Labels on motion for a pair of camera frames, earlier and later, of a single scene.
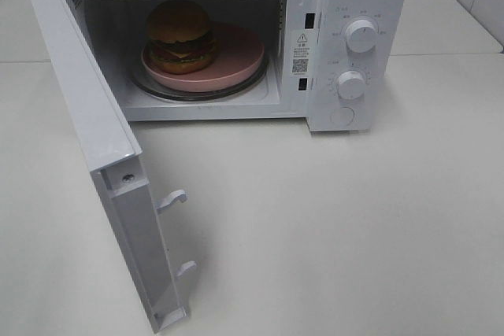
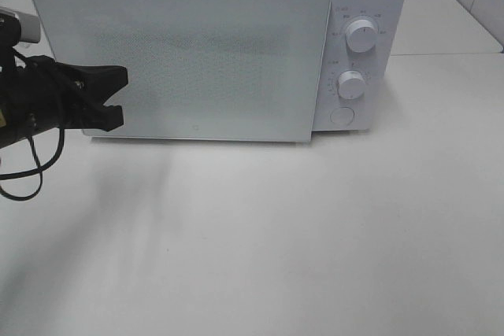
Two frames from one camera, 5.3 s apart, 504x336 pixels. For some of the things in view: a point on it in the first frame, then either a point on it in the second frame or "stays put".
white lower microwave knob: (351, 85) stays put
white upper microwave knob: (361, 36) stays put
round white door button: (342, 116) stays put
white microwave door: (113, 157) to (207, 58)
